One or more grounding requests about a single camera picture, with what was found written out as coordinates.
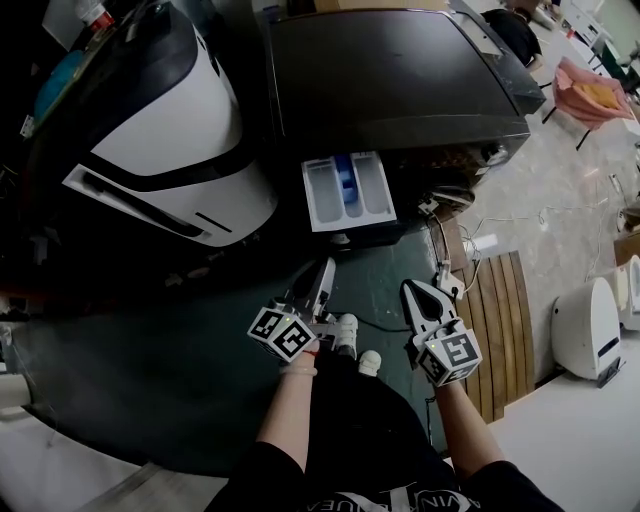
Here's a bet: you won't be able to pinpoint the person's left white shoe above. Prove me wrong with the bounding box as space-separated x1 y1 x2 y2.
333 313 361 359

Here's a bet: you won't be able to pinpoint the teal fluffy duster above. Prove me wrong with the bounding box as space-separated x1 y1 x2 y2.
34 49 84 119

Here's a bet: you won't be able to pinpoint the white rounded floor appliance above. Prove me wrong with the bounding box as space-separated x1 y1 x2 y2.
552 277 623 382

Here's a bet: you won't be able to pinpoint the white cable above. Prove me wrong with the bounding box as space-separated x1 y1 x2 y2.
459 199 621 262

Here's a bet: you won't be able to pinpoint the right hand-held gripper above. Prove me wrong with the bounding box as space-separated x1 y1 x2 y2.
401 279 483 387

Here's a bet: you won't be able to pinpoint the black trousers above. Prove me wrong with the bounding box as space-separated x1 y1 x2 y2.
294 347 456 501

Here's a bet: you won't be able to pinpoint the pink armchair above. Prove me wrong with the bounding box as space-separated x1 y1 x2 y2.
542 55 640 151

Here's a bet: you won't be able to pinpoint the round black washer door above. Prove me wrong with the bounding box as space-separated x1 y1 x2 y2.
424 174 476 207

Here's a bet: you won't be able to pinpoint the orange cushion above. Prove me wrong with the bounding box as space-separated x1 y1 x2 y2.
569 79 624 109

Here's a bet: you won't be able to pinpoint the white and black appliance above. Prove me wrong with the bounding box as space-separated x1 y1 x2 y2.
24 4 279 249

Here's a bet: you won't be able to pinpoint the white power strip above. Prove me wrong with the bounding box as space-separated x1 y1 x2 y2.
437 259 464 299

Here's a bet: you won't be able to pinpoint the slatted wooden platform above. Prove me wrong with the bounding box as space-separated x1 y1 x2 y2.
449 249 537 424

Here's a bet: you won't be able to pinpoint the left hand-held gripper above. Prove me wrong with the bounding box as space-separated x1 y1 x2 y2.
247 257 339 364

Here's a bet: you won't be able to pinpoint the person's right white shoe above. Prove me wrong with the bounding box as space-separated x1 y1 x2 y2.
358 349 384 379

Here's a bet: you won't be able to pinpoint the person's right forearm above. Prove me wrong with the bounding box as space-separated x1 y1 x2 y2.
435 382 507 479

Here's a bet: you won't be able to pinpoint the silver washer dial knob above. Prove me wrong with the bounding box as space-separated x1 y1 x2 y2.
482 142 509 167

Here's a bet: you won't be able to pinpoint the black washing machine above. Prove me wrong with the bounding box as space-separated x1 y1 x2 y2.
262 7 549 217

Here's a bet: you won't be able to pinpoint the person's left forearm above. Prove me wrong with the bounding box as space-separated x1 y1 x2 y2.
255 349 319 469

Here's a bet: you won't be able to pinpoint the white toilet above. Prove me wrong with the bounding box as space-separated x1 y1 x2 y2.
617 254 640 331

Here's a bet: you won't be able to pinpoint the red label water bottle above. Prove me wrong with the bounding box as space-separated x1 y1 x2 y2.
74 0 117 29

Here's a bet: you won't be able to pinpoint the person's white shoe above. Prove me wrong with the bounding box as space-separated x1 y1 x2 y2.
333 313 361 359
358 349 384 379

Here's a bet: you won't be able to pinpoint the black printed T-shirt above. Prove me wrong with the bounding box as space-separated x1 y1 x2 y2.
204 442 566 512

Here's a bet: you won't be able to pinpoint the white detergent drawer black front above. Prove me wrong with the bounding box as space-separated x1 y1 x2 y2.
300 150 426 250

